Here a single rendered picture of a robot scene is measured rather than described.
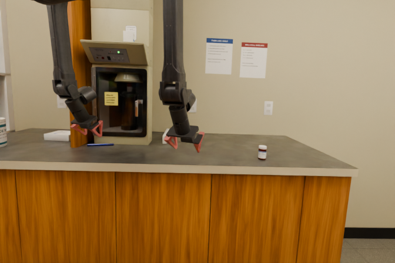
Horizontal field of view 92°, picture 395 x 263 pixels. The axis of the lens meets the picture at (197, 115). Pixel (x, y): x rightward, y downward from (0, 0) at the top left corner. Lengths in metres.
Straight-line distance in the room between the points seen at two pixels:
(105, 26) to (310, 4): 1.51
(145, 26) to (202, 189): 0.92
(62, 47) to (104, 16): 0.43
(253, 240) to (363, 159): 1.39
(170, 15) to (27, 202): 1.05
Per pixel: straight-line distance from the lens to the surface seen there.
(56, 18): 0.95
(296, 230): 1.21
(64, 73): 0.92
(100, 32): 1.28
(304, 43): 1.84
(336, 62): 1.97
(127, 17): 1.25
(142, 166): 0.92
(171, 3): 0.62
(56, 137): 1.45
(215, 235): 1.11
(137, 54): 1.11
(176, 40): 0.60
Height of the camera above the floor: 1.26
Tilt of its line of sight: 7 degrees down
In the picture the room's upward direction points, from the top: 2 degrees clockwise
